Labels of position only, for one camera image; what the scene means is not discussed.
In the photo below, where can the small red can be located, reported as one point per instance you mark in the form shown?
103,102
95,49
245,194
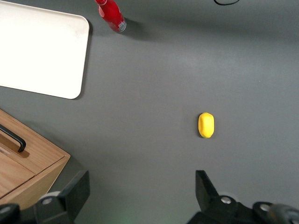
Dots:
112,14

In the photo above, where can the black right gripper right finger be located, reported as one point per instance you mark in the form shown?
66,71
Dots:
210,205

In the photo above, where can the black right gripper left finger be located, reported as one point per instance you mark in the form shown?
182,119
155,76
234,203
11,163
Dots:
67,200

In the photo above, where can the wooden lower drawer front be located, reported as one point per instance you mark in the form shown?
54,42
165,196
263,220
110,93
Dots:
35,142

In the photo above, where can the yellow lemon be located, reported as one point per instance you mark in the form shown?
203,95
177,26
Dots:
206,125

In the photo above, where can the cream rectangular tray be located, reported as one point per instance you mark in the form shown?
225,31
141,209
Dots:
35,46

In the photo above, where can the wooden drawer cabinet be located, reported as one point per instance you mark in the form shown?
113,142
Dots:
46,161

